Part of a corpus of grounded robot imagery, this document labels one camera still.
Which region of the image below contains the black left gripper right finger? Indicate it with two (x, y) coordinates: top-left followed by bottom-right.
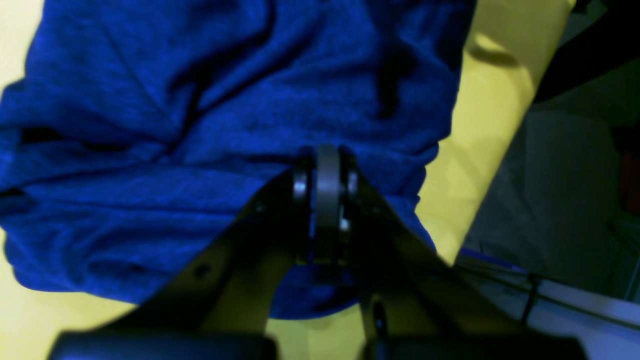
(315, 145), (586, 360)

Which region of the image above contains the aluminium frame rail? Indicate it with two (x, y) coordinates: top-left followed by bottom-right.
(455, 249), (640, 360)

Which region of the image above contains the yellow table cloth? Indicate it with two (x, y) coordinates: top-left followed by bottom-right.
(0, 0), (578, 360)

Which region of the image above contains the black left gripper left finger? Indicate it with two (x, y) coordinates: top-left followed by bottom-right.
(49, 148), (318, 360)

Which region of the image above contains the blue T-shirt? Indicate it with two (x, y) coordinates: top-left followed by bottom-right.
(1, 0), (476, 304)

